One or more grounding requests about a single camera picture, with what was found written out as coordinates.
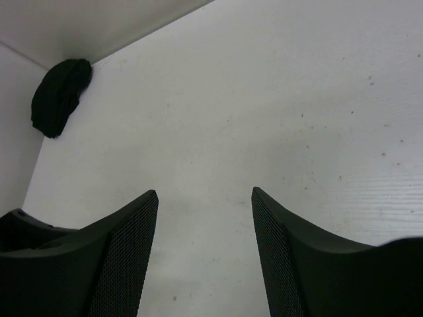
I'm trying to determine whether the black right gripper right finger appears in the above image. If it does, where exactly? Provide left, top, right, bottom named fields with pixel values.
left=251, top=187, right=422, bottom=316

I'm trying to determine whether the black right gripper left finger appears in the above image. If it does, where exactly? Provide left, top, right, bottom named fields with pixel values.
left=1, top=190, right=159, bottom=316

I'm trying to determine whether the black folded tank top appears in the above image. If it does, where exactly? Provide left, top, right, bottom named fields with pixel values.
left=31, top=59, right=93, bottom=139

